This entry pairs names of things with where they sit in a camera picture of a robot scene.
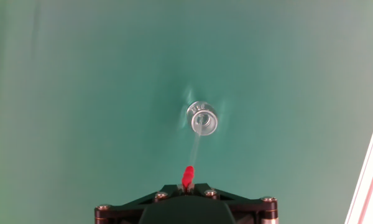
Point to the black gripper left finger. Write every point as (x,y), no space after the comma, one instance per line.
(121,213)

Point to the green table mat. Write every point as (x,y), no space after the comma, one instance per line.
(112,93)

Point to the glass dropper with red bulb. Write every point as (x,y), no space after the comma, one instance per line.
(187,177)

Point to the small clear glass bottle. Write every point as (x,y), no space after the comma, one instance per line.
(202,119)

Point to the aluminium table edge rail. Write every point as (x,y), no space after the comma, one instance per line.
(368,180)

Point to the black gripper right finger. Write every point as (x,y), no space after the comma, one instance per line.
(251,210)

